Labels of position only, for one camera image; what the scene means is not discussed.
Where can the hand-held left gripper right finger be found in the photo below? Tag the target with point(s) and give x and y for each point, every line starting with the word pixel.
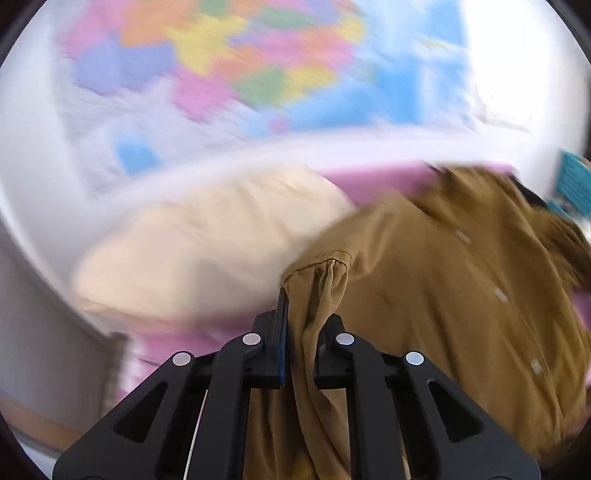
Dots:
pixel 328 357

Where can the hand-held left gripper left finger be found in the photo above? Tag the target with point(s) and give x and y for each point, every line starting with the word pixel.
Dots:
pixel 280 341

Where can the brown jacket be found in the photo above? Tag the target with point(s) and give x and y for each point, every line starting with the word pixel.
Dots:
pixel 438 286

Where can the pink printed bed sheet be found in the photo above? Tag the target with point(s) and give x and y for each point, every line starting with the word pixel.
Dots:
pixel 369 184

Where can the black cloth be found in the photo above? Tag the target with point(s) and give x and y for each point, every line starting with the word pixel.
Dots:
pixel 531 196

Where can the blue perforated plastic basket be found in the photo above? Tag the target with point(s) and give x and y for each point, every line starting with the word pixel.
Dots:
pixel 572 177

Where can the colourful wall map poster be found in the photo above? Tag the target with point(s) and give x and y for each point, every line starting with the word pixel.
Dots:
pixel 221 60

